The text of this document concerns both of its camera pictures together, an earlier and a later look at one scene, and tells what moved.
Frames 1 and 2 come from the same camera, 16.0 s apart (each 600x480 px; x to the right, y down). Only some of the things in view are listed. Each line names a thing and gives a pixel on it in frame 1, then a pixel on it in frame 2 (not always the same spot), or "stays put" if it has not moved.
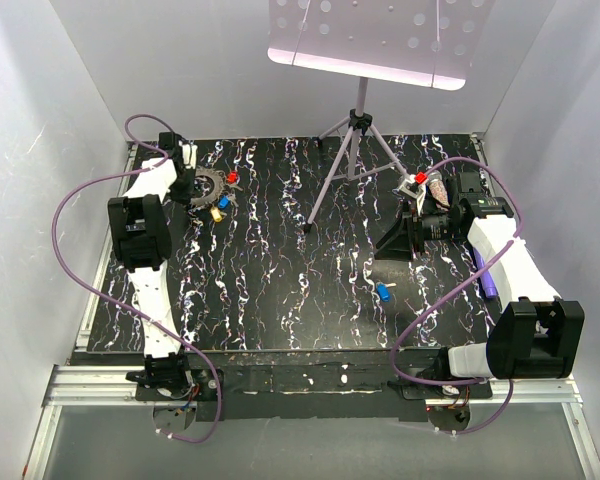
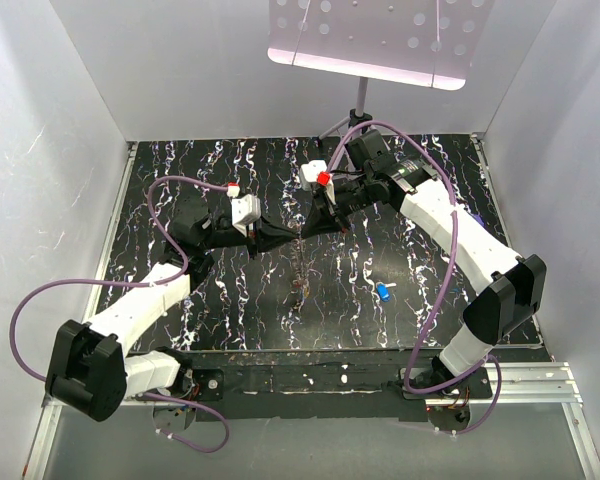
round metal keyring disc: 217,192 -> 301,268
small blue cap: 384,291 stays put
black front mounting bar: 374,384 stays put
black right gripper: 396,244 -> 324,220
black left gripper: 185,195 -> 272,237
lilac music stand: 431,43 stays put
